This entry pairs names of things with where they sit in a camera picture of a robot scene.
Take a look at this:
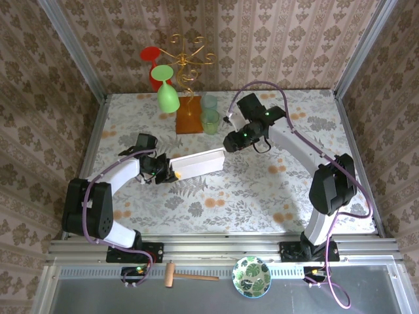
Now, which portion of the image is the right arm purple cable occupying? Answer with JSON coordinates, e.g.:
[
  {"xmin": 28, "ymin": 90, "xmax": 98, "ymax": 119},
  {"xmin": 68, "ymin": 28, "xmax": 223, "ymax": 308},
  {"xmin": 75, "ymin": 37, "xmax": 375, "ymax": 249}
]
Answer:
[{"xmin": 228, "ymin": 81, "xmax": 374, "ymax": 310}]

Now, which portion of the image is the grey slotted cable duct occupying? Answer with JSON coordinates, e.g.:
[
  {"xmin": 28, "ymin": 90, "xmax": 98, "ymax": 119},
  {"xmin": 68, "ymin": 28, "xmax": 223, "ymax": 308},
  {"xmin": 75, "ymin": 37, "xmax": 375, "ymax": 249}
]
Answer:
[{"xmin": 58, "ymin": 265, "xmax": 305, "ymax": 279}]

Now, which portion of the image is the white paper box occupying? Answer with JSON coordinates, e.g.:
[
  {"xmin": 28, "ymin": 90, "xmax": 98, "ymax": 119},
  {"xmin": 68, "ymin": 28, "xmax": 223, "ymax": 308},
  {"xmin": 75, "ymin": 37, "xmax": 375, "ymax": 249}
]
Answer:
[{"xmin": 169, "ymin": 147, "xmax": 227, "ymax": 181}]

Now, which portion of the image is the green plastic wine glass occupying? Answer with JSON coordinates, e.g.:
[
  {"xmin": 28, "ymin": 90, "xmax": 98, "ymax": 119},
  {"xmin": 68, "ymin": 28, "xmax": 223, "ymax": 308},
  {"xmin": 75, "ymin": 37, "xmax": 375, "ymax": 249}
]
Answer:
[{"xmin": 151, "ymin": 64, "xmax": 181, "ymax": 114}]

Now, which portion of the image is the small black control board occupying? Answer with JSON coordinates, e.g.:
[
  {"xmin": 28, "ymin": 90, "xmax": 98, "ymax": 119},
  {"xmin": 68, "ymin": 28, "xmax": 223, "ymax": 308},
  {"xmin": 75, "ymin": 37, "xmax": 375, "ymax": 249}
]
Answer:
[
  {"xmin": 303, "ymin": 266, "xmax": 331, "ymax": 284},
  {"xmin": 121, "ymin": 266, "xmax": 148, "ymax": 284}
]

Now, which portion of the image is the gold wire rack wooden base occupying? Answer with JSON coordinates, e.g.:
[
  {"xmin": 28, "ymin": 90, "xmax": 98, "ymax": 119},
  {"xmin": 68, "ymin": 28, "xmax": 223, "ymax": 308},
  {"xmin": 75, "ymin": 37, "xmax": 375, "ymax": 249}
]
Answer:
[{"xmin": 160, "ymin": 32, "xmax": 217, "ymax": 134}]

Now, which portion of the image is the leaf patterned bowl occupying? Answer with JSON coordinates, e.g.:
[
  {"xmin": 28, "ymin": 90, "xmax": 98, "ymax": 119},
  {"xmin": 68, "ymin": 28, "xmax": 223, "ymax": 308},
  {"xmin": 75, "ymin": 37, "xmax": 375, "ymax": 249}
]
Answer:
[{"xmin": 232, "ymin": 256, "xmax": 272, "ymax": 298}]

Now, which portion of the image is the wooden mallet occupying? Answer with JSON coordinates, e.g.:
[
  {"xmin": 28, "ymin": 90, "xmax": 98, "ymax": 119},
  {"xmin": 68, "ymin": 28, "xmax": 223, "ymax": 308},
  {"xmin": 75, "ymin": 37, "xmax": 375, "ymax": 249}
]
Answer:
[{"xmin": 164, "ymin": 260, "xmax": 219, "ymax": 288}]

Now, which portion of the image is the blue glass tumbler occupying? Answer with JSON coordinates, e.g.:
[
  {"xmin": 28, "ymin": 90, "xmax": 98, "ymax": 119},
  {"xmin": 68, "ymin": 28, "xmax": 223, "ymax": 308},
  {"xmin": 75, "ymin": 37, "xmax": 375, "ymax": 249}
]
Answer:
[{"xmin": 200, "ymin": 94, "xmax": 219, "ymax": 114}]

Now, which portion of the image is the floral tablecloth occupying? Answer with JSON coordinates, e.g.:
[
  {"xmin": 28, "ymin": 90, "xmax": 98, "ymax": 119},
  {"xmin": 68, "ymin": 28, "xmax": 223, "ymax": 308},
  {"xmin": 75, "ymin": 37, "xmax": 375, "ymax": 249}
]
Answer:
[{"xmin": 77, "ymin": 90, "xmax": 377, "ymax": 235}]

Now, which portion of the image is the aluminium cross rail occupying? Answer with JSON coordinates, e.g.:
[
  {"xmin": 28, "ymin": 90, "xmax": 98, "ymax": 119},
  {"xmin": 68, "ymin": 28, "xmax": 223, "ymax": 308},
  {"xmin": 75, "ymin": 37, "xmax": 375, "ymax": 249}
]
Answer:
[{"xmin": 45, "ymin": 237, "xmax": 402, "ymax": 264}]

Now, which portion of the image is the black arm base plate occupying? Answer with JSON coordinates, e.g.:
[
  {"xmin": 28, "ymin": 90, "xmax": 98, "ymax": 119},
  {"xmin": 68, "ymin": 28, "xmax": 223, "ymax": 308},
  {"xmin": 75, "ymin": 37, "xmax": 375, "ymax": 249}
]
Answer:
[
  {"xmin": 106, "ymin": 241, "xmax": 164, "ymax": 264},
  {"xmin": 279, "ymin": 241, "xmax": 340, "ymax": 264}
]

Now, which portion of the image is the green glass tumbler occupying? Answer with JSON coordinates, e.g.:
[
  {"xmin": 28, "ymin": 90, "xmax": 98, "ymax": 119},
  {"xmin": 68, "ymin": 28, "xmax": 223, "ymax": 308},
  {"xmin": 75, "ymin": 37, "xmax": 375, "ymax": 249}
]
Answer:
[{"xmin": 200, "ymin": 109, "xmax": 221, "ymax": 135}]

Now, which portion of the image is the aluminium frame post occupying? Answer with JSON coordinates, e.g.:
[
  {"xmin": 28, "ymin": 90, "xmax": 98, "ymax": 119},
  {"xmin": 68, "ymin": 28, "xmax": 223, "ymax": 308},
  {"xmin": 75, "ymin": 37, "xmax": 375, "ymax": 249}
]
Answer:
[
  {"xmin": 333, "ymin": 0, "xmax": 395, "ymax": 99},
  {"xmin": 37, "ymin": 0, "xmax": 109, "ymax": 102}
]

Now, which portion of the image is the red plastic wine glass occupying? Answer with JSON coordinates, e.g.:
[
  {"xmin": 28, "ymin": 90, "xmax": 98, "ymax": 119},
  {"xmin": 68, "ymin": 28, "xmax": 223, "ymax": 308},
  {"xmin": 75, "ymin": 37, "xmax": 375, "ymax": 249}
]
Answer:
[{"xmin": 139, "ymin": 46, "xmax": 164, "ymax": 92}]

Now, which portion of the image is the aluminium side rail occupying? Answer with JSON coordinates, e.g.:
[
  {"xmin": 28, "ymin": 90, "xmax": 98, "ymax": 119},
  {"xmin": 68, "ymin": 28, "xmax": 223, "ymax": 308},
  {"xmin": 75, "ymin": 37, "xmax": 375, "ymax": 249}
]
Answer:
[
  {"xmin": 333, "ymin": 91, "xmax": 386, "ymax": 236},
  {"xmin": 62, "ymin": 94, "xmax": 111, "ymax": 239}
]

